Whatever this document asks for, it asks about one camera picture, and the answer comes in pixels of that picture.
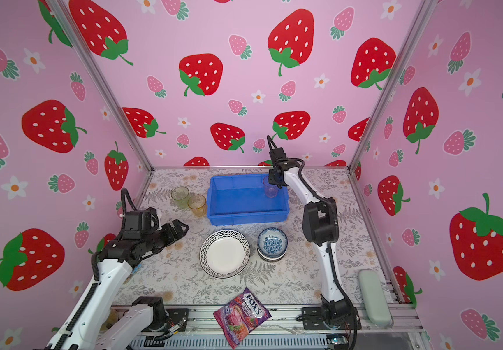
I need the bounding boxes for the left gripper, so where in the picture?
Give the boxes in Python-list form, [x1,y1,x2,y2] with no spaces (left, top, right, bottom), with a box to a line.
[144,219,189,254]

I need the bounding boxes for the pink transparent cup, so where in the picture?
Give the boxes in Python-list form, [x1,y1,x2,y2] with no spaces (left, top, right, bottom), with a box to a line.
[263,176,279,198]

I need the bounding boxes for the yellow transparent cup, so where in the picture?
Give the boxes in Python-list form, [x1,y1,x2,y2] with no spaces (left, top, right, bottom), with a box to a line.
[187,194,207,217]

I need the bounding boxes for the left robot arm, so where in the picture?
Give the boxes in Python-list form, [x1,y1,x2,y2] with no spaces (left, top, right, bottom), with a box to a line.
[46,188,190,349]

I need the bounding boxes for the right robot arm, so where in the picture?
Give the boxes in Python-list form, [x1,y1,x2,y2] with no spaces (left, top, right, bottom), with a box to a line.
[268,158,359,330]

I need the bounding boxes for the blue plastic bin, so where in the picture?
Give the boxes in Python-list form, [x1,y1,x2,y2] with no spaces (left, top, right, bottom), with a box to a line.
[207,174,290,226]

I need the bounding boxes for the white plate with patterned rim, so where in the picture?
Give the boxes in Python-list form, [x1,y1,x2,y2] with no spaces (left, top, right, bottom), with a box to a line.
[199,229,251,279]

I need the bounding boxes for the blue patterned bowl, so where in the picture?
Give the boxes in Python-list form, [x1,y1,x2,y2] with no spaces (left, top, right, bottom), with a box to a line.
[257,227,288,256]

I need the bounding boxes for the purple Fox's candy bag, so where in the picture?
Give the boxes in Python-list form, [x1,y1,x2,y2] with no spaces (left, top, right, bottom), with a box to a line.
[213,287,271,349]

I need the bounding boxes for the pale green oblong case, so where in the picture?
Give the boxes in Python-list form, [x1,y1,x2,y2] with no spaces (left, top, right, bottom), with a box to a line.
[358,270,392,328]

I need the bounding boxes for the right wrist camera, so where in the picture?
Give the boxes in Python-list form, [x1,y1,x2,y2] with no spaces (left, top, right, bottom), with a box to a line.
[269,147,287,165]

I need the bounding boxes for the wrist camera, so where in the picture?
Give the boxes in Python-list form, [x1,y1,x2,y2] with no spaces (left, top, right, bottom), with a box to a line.
[269,147,287,165]
[122,208,159,233]

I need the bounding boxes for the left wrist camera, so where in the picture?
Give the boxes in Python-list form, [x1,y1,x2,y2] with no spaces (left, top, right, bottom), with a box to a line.
[122,208,159,233]

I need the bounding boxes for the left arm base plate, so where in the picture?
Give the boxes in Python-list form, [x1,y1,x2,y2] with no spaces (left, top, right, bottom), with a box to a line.
[142,308,190,333]

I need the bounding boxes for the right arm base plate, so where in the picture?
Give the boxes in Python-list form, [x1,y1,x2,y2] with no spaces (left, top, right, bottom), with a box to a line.
[296,306,362,332]

